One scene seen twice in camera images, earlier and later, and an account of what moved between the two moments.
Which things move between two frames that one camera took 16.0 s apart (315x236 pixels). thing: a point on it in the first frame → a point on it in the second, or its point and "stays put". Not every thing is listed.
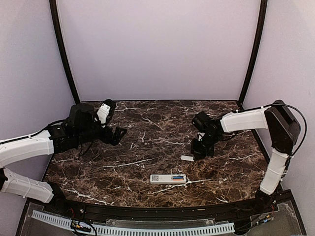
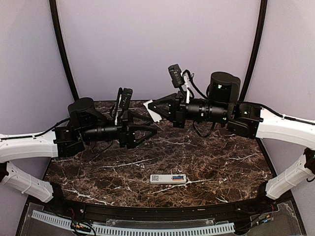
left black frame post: x=54 y=16 stays put
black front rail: x=240 y=206 stays put
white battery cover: x=187 y=158 → x=156 y=117
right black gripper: x=199 y=154 → x=177 y=117
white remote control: x=168 y=179 stays put
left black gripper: x=116 y=137 → x=127 y=137
